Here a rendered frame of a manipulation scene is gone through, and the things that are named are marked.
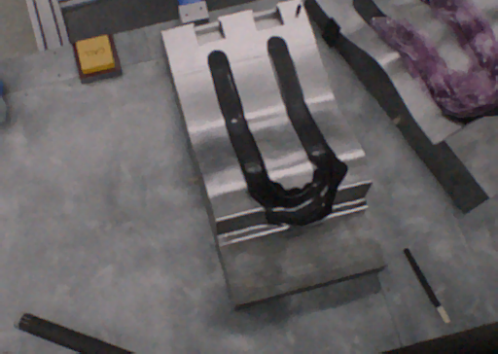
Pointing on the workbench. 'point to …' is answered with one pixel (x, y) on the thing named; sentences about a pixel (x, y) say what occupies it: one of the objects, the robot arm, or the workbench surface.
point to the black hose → (75, 340)
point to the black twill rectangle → (331, 32)
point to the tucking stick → (426, 286)
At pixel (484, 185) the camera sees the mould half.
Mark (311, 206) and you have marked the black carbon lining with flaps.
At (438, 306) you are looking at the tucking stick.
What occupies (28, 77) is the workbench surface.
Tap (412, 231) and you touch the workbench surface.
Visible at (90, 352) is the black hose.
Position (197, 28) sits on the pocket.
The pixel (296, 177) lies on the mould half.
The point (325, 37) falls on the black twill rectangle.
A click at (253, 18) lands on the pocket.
